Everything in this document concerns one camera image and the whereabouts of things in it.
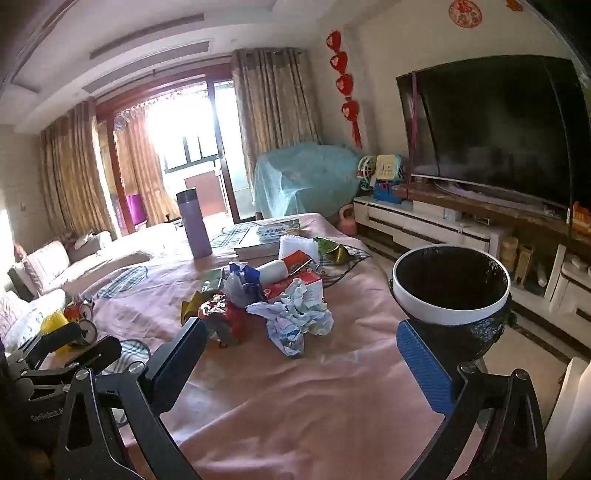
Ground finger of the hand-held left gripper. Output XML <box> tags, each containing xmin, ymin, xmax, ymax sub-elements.
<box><xmin>21</xmin><ymin>336</ymin><xmax>123</xmax><ymax>394</ymax></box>
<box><xmin>6</xmin><ymin>322</ymin><xmax>83</xmax><ymax>371</ymax></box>

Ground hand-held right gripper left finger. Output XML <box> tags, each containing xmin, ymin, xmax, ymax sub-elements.
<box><xmin>58</xmin><ymin>318</ymin><xmax>208</xmax><ymax>480</ymax></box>

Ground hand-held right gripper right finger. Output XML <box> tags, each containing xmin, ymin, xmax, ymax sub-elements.
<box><xmin>397</xmin><ymin>320</ymin><xmax>549</xmax><ymax>480</ymax></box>

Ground black bin with white rim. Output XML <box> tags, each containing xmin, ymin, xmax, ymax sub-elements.
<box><xmin>392</xmin><ymin>244</ymin><xmax>514</xmax><ymax>361</ymax></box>

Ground red foil wrapper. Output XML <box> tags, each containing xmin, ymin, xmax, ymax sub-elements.
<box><xmin>181</xmin><ymin>292</ymin><xmax>248</xmax><ymax>348</ymax></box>

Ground green packet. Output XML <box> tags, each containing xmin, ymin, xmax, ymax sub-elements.
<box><xmin>201</xmin><ymin>269</ymin><xmax>228</xmax><ymax>293</ymax></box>

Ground white cylindrical container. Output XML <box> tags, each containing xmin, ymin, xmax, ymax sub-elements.
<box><xmin>255</xmin><ymin>260</ymin><xmax>291</xmax><ymax>283</ymax></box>

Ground yellow plastic item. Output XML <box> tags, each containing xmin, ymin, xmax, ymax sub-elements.
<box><xmin>41</xmin><ymin>310</ymin><xmax>71</xmax><ymax>355</ymax></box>

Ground red drink can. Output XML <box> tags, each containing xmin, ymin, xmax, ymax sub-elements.
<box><xmin>65</xmin><ymin>301</ymin><xmax>98</xmax><ymax>346</ymax></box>

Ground pale quilted sofa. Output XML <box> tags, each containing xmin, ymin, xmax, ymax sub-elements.
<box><xmin>0</xmin><ymin>230</ymin><xmax>154</xmax><ymax>352</ymax></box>

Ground blue silver wrapper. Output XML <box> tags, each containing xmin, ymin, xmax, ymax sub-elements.
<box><xmin>224</xmin><ymin>261</ymin><xmax>264</xmax><ymax>308</ymax></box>

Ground pink tablecloth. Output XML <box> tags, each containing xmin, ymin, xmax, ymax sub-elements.
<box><xmin>60</xmin><ymin>212</ymin><xmax>468</xmax><ymax>480</ymax></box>

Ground crumpled white paper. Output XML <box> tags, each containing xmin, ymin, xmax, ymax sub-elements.
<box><xmin>246</xmin><ymin>279</ymin><xmax>334</xmax><ymax>357</ymax></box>

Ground red carton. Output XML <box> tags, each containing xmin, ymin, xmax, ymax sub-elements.
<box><xmin>265</xmin><ymin>270</ymin><xmax>327</xmax><ymax>304</ymax></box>

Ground purple thermos bottle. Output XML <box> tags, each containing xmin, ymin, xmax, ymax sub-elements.
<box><xmin>176</xmin><ymin>188</ymin><xmax>213</xmax><ymax>260</ymax></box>

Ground white television cabinet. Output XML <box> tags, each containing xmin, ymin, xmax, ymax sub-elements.
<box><xmin>353</xmin><ymin>193</ymin><xmax>591</xmax><ymax>343</ymax></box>

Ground green gold foil wrapper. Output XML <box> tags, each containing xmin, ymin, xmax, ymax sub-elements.
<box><xmin>314</xmin><ymin>237</ymin><xmax>363</xmax><ymax>265</ymax></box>

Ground stacked yellow jars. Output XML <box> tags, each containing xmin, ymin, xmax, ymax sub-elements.
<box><xmin>501</xmin><ymin>236</ymin><xmax>520</xmax><ymax>274</ymax></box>

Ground wooden grater-like item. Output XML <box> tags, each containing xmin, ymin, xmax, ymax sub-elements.
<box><xmin>516</xmin><ymin>244</ymin><xmax>537</xmax><ymax>283</ymax></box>

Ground white folded paper towel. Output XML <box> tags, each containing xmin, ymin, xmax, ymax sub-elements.
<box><xmin>278</xmin><ymin>234</ymin><xmax>321</xmax><ymax>267</ymax></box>

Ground pink kettlebell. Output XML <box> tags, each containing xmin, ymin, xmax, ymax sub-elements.
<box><xmin>338</xmin><ymin>205</ymin><xmax>362</xmax><ymax>236</ymax></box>

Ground beige patterned curtain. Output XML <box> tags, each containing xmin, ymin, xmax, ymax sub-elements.
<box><xmin>39</xmin><ymin>99</ymin><xmax>117</xmax><ymax>241</ymax></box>
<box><xmin>113</xmin><ymin>108</ymin><xmax>180</xmax><ymax>225</ymax></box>
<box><xmin>231</xmin><ymin>47</ymin><xmax>322</xmax><ymax>219</ymax></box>

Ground blue toy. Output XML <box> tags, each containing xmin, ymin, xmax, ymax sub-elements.
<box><xmin>372</xmin><ymin>182</ymin><xmax>408</xmax><ymax>204</ymax></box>

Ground yellow toy phone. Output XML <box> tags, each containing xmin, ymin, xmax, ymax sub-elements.
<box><xmin>375</xmin><ymin>154</ymin><xmax>407</xmax><ymax>184</ymax></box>

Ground white green ball toy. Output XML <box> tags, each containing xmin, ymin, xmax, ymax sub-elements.
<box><xmin>355</xmin><ymin>156</ymin><xmax>378</xmax><ymax>191</ymax></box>

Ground brown framed balcony door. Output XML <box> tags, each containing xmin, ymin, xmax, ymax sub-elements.
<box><xmin>96</xmin><ymin>65</ymin><xmax>242</xmax><ymax>232</ymax></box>

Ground teal covered furniture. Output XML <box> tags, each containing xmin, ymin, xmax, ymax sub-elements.
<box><xmin>253</xmin><ymin>142</ymin><xmax>363</xmax><ymax>220</ymax></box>

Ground orange box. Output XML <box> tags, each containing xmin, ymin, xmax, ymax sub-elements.
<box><xmin>571</xmin><ymin>200</ymin><xmax>591</xmax><ymax>232</ymax></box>

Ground pink stick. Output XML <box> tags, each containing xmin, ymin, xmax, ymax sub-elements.
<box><xmin>406</xmin><ymin>71</ymin><xmax>424</xmax><ymax>200</ymax></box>

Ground black television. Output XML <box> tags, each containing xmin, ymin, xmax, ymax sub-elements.
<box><xmin>396</xmin><ymin>55</ymin><xmax>585</xmax><ymax>209</ymax></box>

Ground red hanging ornament string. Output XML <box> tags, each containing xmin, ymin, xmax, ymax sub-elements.
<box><xmin>325</xmin><ymin>30</ymin><xmax>363</xmax><ymax>148</ymax></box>

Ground red paper-cut wall decoration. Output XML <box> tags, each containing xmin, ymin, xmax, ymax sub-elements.
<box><xmin>449</xmin><ymin>0</ymin><xmax>484</xmax><ymax>27</ymax></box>

